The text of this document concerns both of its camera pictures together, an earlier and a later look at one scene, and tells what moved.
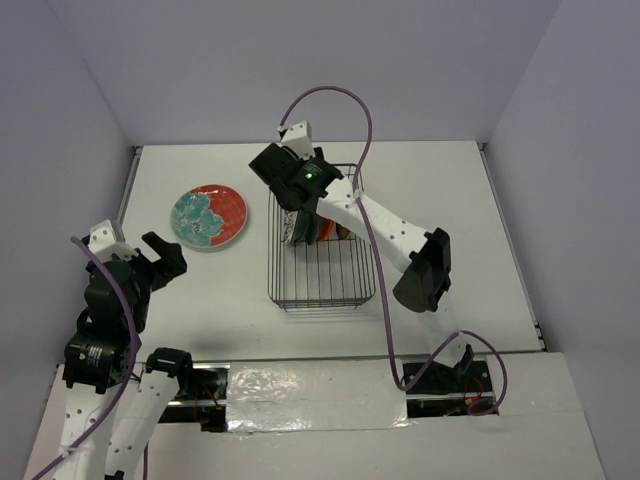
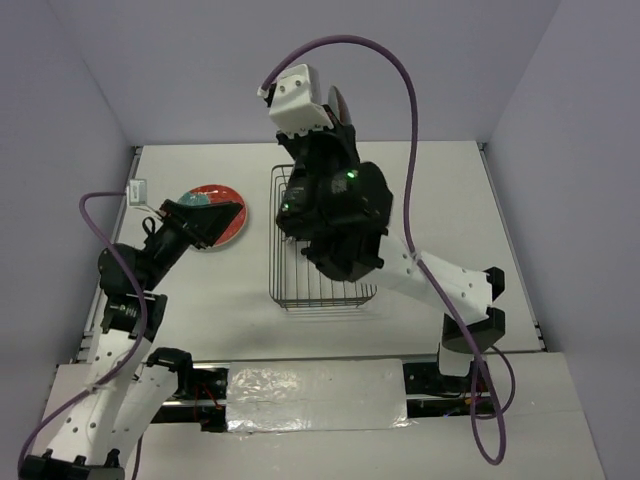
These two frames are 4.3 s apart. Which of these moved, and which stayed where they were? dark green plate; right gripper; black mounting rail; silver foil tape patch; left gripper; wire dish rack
Moved: dark green plate; right gripper; left gripper
Stayed: silver foil tape patch; wire dish rack; black mounting rail
